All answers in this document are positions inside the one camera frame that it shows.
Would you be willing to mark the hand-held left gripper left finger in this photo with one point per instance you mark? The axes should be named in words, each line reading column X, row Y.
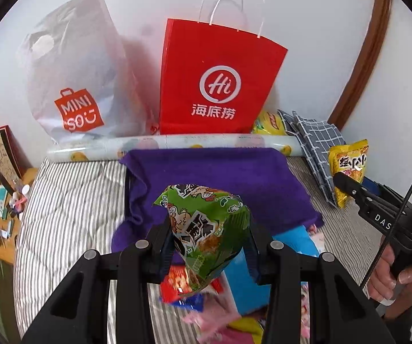
column 163, row 258

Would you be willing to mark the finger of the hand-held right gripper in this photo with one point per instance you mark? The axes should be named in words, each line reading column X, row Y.
column 349, row 186
column 372, row 186

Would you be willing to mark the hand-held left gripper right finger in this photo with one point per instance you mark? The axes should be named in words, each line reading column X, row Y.
column 252, row 259

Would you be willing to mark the yellow orange snack packet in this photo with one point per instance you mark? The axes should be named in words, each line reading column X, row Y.
column 347, row 161

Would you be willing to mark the red snack packet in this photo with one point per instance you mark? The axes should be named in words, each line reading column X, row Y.
column 177, row 283

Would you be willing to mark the green snack packet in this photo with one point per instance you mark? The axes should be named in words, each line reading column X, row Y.
column 206, row 229

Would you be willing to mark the person's right forearm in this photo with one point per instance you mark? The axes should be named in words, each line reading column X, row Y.
column 398, row 326

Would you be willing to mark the person's right hand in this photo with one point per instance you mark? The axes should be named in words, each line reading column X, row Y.
column 381, row 276

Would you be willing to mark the light blue plastic bag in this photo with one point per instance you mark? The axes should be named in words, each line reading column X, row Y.
column 245, row 294

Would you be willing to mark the dark blue snack packet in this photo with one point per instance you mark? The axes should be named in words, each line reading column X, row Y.
column 193, row 302

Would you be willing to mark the dark checked cloth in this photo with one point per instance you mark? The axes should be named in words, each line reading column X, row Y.
column 317, row 139

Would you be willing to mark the pale pink snack packet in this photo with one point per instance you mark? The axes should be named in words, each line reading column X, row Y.
column 213, row 315

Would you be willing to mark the purple towel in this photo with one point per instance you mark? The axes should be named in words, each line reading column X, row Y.
column 227, row 175

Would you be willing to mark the yellow chips bag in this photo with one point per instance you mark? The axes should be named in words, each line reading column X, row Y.
column 268, row 123

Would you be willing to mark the fruit-print rolled mat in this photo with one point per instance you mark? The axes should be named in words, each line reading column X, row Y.
column 94, row 148

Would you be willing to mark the wooden bedside table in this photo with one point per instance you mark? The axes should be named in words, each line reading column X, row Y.
column 3, row 255

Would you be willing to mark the red paper bag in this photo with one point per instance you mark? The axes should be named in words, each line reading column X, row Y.
column 220, row 53

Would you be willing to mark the red-edged book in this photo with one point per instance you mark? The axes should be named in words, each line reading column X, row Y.
column 1, row 154

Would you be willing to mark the white plastic shopping bag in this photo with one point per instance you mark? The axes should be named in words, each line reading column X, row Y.
column 80, row 61

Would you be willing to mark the wooden door frame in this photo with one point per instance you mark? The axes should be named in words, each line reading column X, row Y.
column 363, row 61

